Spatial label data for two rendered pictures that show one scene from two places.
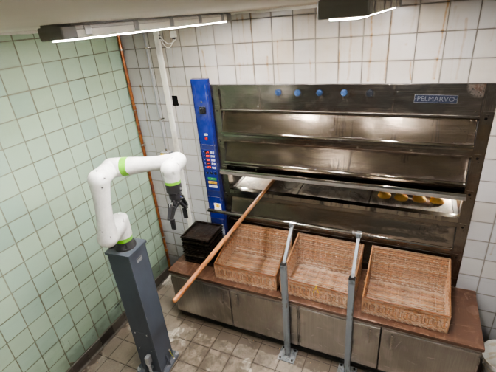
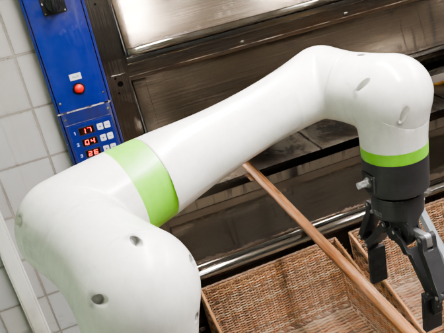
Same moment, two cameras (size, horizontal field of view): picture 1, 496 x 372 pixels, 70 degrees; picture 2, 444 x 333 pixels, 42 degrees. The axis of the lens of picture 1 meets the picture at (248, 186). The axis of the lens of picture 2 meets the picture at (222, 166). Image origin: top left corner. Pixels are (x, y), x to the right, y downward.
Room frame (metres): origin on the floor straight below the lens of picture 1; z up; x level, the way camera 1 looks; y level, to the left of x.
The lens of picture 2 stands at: (1.48, 1.08, 2.13)
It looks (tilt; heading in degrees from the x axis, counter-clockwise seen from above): 27 degrees down; 319
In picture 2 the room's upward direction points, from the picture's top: 11 degrees counter-clockwise
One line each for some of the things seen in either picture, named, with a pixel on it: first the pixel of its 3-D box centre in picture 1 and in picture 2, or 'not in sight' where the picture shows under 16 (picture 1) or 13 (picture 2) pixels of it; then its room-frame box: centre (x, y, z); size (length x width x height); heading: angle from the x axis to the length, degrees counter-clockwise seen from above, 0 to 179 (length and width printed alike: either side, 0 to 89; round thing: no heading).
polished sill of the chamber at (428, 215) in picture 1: (330, 202); (396, 133); (2.49, -0.65, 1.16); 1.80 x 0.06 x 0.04; 64
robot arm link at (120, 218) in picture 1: (119, 228); not in sight; (2.05, 0.89, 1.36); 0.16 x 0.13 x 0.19; 171
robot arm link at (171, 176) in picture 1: (171, 170); (386, 104); (1.87, 0.43, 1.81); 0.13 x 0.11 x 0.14; 171
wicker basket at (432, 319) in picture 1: (406, 285); not in sight; (1.95, -1.08, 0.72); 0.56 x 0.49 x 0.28; 63
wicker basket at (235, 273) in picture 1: (254, 254); (303, 330); (2.48, 0.00, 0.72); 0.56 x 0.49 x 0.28; 65
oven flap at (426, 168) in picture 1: (331, 159); (396, 34); (2.46, -0.64, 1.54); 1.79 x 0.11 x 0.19; 64
